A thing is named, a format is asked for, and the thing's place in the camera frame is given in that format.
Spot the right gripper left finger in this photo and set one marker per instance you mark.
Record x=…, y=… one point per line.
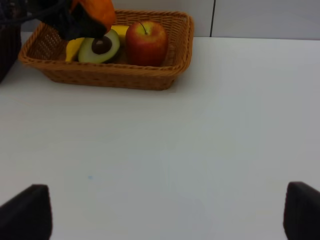
x=28, y=215

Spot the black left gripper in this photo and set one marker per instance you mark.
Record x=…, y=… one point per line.
x=71, y=23

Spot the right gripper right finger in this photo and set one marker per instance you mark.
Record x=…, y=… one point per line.
x=301, y=217

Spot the orange mandarin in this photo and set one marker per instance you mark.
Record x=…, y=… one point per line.
x=96, y=15

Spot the yellow banana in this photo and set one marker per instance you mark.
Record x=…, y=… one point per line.
x=73, y=46

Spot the avocado half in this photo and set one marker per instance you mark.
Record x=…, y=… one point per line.
x=99, y=50

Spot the red apple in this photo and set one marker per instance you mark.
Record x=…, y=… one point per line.
x=146, y=44

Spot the tan wicker basket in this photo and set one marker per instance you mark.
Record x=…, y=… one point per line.
x=45, y=51

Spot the dark brown wicker basket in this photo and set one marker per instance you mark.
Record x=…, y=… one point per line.
x=10, y=34

